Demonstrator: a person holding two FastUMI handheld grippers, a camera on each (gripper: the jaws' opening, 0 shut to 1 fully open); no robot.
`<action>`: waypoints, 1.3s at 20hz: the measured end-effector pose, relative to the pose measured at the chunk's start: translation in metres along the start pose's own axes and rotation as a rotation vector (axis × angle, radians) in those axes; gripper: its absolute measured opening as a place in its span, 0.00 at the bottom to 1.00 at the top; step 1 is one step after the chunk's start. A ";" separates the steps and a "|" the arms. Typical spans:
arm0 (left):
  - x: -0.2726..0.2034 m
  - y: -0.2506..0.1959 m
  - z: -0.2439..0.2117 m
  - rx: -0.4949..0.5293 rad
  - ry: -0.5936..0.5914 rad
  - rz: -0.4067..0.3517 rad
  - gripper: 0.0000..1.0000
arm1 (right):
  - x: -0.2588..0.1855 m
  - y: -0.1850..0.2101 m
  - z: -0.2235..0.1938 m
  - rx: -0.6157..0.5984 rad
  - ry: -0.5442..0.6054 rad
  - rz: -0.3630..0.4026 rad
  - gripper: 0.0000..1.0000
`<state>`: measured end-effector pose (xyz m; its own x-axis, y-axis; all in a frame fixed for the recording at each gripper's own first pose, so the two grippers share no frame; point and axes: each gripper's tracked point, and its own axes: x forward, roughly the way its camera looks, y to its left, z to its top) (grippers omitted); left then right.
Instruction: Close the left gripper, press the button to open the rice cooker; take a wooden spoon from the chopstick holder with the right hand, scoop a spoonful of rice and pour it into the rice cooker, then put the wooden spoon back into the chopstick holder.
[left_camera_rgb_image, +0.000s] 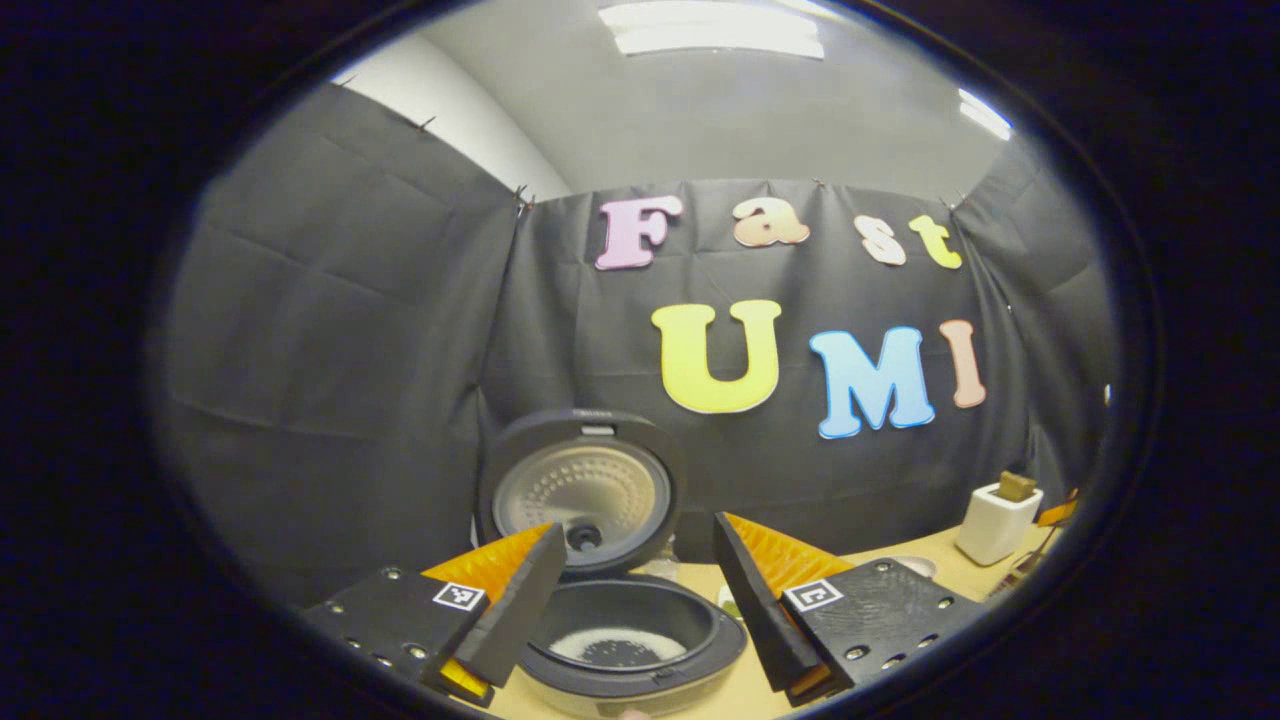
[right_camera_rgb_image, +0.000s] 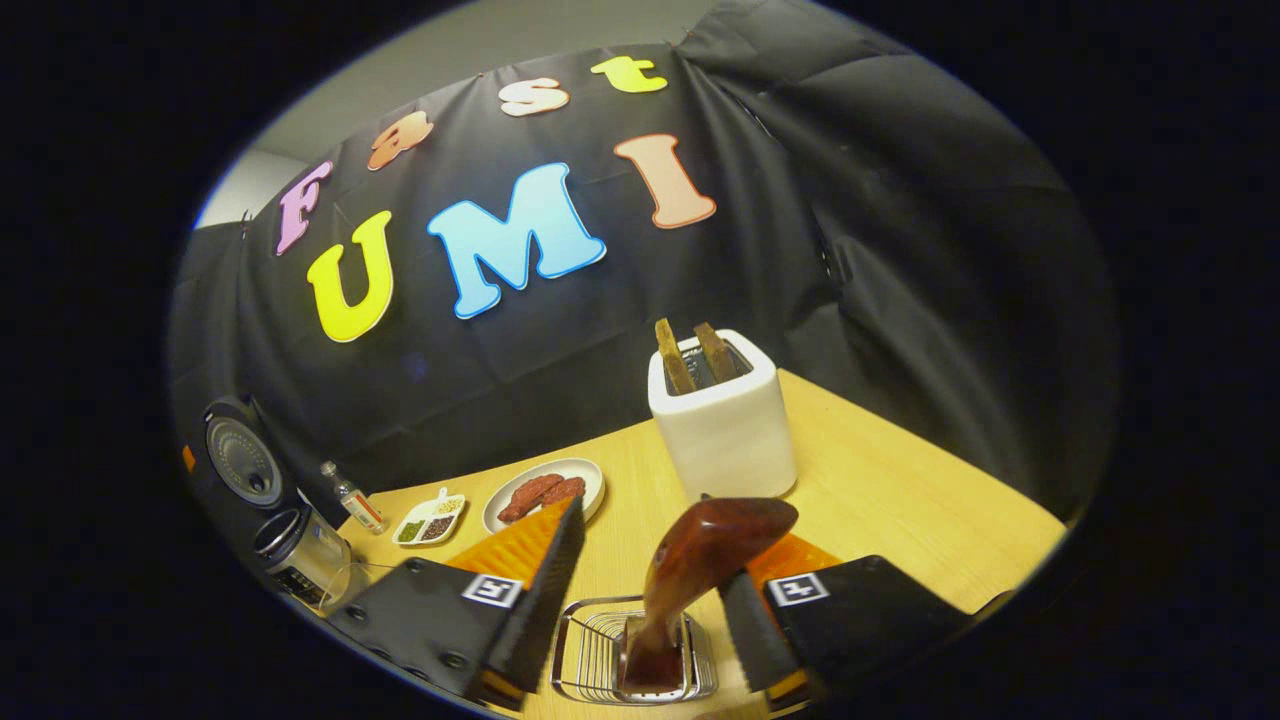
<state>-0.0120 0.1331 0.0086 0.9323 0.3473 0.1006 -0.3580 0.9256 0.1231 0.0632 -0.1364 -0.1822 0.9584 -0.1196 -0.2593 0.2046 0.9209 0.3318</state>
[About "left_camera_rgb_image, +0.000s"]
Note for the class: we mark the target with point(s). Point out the white rice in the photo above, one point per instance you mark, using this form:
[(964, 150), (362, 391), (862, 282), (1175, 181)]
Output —
[(590, 645)]

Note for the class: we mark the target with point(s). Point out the brown toast slice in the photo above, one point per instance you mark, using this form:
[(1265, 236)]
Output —
[(1017, 487)]

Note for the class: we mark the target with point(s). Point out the large ceiling light panel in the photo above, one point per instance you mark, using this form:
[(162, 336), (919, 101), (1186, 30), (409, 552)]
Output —
[(715, 28)]

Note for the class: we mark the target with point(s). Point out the black backdrop cloth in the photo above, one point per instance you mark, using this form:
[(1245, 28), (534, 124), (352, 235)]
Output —
[(350, 350)]

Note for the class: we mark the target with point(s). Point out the small ceiling light panel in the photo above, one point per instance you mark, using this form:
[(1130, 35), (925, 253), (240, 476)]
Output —
[(985, 113)]

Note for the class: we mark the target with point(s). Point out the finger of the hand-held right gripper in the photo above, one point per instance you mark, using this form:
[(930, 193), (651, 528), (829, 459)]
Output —
[(1058, 511)]

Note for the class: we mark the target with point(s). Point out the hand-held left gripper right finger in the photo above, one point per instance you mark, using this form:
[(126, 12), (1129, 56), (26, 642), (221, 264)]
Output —
[(755, 600)]

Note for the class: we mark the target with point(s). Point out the white toaster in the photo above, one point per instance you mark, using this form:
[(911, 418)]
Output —
[(995, 530)]

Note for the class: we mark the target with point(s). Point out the black and silver rice cooker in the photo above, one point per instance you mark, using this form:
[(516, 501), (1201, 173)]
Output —
[(600, 490)]

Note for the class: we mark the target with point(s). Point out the round white plate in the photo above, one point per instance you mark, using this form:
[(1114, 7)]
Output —
[(915, 566)]

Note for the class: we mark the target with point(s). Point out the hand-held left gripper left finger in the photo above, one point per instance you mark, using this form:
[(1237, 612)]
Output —
[(515, 610)]

